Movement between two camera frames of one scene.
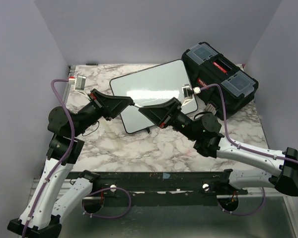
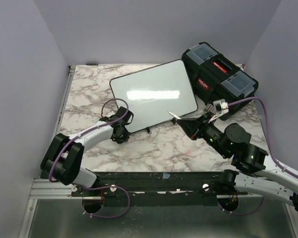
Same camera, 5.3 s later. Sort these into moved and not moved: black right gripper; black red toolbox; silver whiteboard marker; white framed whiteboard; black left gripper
Moved: black right gripper; black left gripper; silver whiteboard marker
Not moved: white framed whiteboard; black red toolbox
